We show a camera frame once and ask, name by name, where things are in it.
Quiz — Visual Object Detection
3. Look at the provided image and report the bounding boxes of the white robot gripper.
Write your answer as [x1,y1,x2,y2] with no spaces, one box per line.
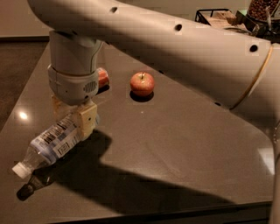
[48,66,99,140]

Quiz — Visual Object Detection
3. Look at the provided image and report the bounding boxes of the blue label plastic bottle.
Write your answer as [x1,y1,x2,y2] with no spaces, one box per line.
[12,115,81,179]

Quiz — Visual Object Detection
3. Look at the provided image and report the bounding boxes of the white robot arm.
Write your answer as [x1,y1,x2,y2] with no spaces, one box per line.
[27,0,280,149]

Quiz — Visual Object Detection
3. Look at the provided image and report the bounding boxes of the red soda can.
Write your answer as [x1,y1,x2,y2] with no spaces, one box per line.
[97,67,109,88]

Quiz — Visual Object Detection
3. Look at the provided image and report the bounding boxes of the red apple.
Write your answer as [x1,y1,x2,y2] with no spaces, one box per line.
[129,72,155,97]

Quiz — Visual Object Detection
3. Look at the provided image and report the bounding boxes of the jar of brown nuts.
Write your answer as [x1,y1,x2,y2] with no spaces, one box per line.
[247,0,280,22]

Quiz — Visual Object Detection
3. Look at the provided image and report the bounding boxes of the black wire basket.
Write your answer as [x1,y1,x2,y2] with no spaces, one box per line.
[195,9,247,32]

